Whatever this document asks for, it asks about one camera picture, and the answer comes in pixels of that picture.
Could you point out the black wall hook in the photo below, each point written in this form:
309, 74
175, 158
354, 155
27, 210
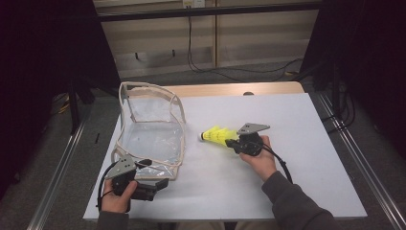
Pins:
136, 56

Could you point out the clear bag with beige trim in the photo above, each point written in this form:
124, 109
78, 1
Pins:
153, 140

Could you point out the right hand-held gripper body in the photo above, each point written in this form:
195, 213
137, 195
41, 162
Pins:
250, 143

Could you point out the small black floor item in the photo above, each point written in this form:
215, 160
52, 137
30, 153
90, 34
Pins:
97, 138

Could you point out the person's left hand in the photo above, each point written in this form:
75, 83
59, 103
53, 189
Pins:
116, 202

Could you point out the small dark table knob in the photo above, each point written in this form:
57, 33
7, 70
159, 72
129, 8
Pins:
248, 93

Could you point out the black horizontal bar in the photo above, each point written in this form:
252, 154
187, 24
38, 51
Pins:
207, 12

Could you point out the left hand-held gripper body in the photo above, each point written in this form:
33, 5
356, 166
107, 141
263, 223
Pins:
122, 169

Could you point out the black metal stand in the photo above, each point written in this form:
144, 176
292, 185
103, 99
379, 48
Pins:
74, 108
335, 92

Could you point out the dark curtain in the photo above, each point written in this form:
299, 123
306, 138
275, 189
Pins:
376, 64
32, 64

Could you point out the person's right hand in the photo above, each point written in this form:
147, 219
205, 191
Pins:
263, 163

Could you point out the white table cover board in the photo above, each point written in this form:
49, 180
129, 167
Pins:
230, 191

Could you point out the white power outlet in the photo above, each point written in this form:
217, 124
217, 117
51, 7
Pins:
193, 3

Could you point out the aluminium floor rail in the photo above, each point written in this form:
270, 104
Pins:
360, 159
56, 179

